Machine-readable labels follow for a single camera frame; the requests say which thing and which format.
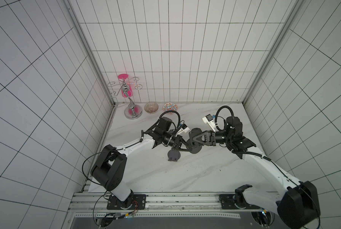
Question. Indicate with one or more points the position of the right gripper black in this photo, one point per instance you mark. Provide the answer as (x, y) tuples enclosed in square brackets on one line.
[(213, 138)]

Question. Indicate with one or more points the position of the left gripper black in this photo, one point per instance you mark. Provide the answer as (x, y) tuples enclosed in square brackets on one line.
[(178, 146)]

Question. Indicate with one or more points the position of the black phone stand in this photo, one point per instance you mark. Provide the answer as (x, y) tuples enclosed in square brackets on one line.
[(194, 150)]

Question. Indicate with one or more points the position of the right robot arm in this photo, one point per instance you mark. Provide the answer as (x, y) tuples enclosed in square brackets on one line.
[(294, 201)]

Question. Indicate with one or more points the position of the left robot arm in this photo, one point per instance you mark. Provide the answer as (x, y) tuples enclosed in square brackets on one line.
[(108, 170)]

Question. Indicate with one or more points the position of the colourful patterned bowl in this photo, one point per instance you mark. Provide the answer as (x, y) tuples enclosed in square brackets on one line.
[(169, 107)]

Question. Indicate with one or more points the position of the pink cup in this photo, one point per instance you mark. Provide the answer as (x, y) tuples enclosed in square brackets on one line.
[(126, 89)]

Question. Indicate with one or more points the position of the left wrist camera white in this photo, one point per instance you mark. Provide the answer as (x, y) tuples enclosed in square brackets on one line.
[(183, 129)]

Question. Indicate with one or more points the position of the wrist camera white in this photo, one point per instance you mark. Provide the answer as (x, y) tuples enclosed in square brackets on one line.
[(183, 129), (208, 119)]

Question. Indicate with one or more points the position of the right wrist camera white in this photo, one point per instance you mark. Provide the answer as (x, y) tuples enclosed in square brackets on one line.
[(208, 119)]

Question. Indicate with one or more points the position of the aluminium mounting rail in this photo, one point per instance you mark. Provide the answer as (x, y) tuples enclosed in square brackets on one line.
[(188, 204)]

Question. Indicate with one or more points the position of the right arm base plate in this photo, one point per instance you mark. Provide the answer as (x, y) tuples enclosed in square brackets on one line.
[(235, 202)]

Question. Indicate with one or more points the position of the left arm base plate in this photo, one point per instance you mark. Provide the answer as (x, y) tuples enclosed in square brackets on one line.
[(133, 202)]

